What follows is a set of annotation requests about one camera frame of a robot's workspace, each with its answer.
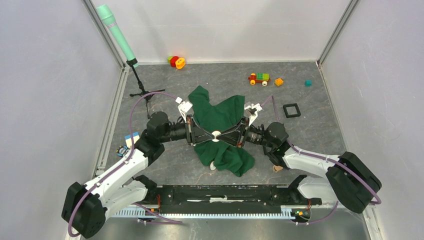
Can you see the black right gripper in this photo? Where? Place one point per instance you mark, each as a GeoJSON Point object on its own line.
{"type": "Point", "coordinates": [236, 135]}

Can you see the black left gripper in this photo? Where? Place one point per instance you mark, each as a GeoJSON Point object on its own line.
{"type": "Point", "coordinates": [194, 134]}

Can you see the green fabric garment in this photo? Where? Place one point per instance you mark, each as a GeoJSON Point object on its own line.
{"type": "Point", "coordinates": [220, 117]}

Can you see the yellow sunflower brooch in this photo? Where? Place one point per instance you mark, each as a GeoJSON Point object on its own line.
{"type": "Point", "coordinates": [212, 166]}

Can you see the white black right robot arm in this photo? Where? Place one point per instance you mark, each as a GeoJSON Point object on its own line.
{"type": "Point", "coordinates": [345, 177]}

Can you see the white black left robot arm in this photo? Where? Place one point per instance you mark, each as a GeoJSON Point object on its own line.
{"type": "Point", "coordinates": [87, 206]}

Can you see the tan wooden block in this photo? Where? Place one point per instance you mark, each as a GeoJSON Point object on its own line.
{"type": "Point", "coordinates": [277, 168]}

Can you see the black tripod microphone stand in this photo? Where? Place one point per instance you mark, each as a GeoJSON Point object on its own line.
{"type": "Point", "coordinates": [142, 87]}

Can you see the colourful toy brick car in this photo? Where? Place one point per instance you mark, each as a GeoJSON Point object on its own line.
{"type": "Point", "coordinates": [259, 78]}

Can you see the blue white toy brick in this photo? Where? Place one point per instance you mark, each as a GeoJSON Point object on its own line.
{"type": "Point", "coordinates": [128, 139]}

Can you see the orange toy brick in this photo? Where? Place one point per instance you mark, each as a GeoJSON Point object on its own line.
{"type": "Point", "coordinates": [279, 82]}

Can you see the blue cartoon badge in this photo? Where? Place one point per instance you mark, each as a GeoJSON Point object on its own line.
{"type": "Point", "coordinates": [122, 150]}

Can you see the red orange green toy blocks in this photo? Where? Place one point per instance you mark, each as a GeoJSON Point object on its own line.
{"type": "Point", "coordinates": [176, 62]}

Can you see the teal small cube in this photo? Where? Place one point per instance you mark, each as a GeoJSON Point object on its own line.
{"type": "Point", "coordinates": [308, 83]}

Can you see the mint green microphone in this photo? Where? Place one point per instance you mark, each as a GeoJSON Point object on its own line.
{"type": "Point", "coordinates": [109, 20]}

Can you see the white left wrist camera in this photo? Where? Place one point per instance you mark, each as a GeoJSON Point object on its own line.
{"type": "Point", "coordinates": [183, 107]}

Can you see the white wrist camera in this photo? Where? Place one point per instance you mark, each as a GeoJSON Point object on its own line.
{"type": "Point", "coordinates": [252, 112]}
{"type": "Point", "coordinates": [183, 107]}

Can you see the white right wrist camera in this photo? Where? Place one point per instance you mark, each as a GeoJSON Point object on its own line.
{"type": "Point", "coordinates": [252, 112]}

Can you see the black square frame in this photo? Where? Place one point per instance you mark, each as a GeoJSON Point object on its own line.
{"type": "Point", "coordinates": [291, 110]}

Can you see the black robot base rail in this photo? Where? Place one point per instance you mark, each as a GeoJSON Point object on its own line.
{"type": "Point", "coordinates": [224, 199]}

